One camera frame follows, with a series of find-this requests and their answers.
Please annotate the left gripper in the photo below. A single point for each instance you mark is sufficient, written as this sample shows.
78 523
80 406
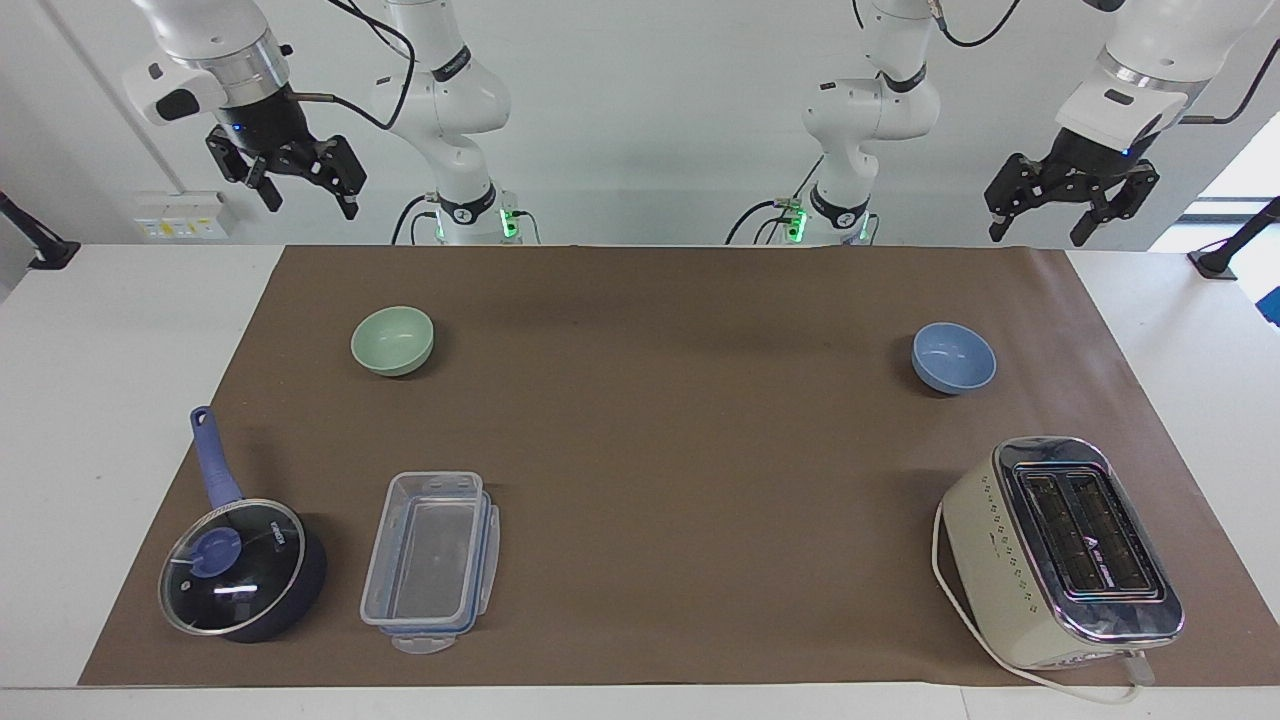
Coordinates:
1095 158

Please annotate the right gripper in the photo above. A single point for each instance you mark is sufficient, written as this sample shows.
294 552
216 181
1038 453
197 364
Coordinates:
265 125

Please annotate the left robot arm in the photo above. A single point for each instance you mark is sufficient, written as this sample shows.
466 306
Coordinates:
870 105

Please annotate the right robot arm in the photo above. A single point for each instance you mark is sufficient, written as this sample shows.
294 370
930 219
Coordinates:
465 95

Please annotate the green bowl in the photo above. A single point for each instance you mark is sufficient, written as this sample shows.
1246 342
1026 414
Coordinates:
392 342

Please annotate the blue bowl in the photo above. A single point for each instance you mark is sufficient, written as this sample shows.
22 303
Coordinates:
953 358

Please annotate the black stand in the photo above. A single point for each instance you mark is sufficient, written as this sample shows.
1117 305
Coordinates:
1225 255
45 252

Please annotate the blue object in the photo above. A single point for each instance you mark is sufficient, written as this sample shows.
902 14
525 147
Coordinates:
1272 305

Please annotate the blue saucepan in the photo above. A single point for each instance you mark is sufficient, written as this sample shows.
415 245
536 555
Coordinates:
218 465

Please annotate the cream and chrome toaster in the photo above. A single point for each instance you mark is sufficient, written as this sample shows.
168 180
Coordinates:
1060 560

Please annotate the clear plastic food container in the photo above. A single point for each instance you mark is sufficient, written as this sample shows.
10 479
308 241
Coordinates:
425 550

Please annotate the glass lid with blue knob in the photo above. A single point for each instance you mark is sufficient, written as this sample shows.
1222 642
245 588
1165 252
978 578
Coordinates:
230 570

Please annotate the white wall socket box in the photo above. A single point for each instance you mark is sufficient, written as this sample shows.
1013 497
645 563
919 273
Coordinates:
185 215

